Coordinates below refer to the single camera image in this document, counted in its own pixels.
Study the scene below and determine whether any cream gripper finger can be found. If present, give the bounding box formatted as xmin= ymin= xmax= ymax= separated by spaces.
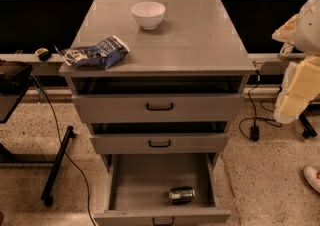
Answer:
xmin=272 ymin=15 xmax=298 ymax=45
xmin=273 ymin=56 xmax=320 ymax=124

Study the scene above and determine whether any green soda can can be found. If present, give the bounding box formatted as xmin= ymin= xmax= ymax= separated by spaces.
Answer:
xmin=168 ymin=186 xmax=195 ymax=204

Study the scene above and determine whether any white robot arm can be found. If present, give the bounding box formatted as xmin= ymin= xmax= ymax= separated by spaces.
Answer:
xmin=272 ymin=0 xmax=320 ymax=124

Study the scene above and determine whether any grey drawer cabinet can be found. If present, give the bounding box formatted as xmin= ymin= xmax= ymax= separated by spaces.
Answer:
xmin=59 ymin=0 xmax=257 ymax=171

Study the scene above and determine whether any top grey drawer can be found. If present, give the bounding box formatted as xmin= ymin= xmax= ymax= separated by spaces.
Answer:
xmin=72 ymin=94 xmax=243 ymax=123

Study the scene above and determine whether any grey drawer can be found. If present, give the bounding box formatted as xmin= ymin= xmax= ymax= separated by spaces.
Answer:
xmin=94 ymin=153 xmax=230 ymax=226
xmin=72 ymin=94 xmax=243 ymax=123
xmin=90 ymin=133 xmax=228 ymax=154

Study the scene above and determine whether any bottom grey drawer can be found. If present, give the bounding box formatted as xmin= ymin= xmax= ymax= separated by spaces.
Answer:
xmin=94 ymin=153 xmax=230 ymax=226

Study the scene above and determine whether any middle grey drawer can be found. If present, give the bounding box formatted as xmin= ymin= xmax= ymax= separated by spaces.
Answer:
xmin=90 ymin=133 xmax=228 ymax=154

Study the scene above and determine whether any clear plastic bottle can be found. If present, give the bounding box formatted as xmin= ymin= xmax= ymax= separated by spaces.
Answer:
xmin=278 ymin=43 xmax=294 ymax=60

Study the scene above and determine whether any black stand leg right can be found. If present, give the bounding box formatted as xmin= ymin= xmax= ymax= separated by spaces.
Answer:
xmin=299 ymin=114 xmax=317 ymax=139

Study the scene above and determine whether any black stand leg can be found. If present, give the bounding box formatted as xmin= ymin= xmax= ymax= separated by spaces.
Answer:
xmin=41 ymin=126 xmax=76 ymax=207
xmin=299 ymin=114 xmax=317 ymax=139

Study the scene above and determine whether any white shoe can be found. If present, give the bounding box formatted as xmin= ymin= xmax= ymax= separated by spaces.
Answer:
xmin=303 ymin=166 xmax=320 ymax=194

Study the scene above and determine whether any white bowl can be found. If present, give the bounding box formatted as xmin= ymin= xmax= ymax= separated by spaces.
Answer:
xmin=131 ymin=1 xmax=166 ymax=30

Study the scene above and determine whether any blue chip bag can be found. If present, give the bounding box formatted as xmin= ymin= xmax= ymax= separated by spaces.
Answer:
xmin=56 ymin=35 xmax=130 ymax=69

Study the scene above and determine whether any yellow black tape measure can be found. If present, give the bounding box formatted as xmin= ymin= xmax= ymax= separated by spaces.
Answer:
xmin=35 ymin=48 xmax=52 ymax=61

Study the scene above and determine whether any black bin on stand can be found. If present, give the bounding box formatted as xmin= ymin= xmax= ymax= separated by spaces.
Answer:
xmin=0 ymin=60 xmax=33 ymax=124

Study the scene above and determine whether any black stand leg left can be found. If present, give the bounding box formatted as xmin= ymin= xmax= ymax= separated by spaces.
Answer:
xmin=41 ymin=126 xmax=76 ymax=207

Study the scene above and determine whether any black power adapter cable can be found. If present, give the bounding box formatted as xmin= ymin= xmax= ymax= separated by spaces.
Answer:
xmin=238 ymin=69 xmax=284 ymax=142

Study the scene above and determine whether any black floor cable left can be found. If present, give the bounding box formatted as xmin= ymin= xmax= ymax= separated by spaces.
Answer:
xmin=32 ymin=76 xmax=98 ymax=226

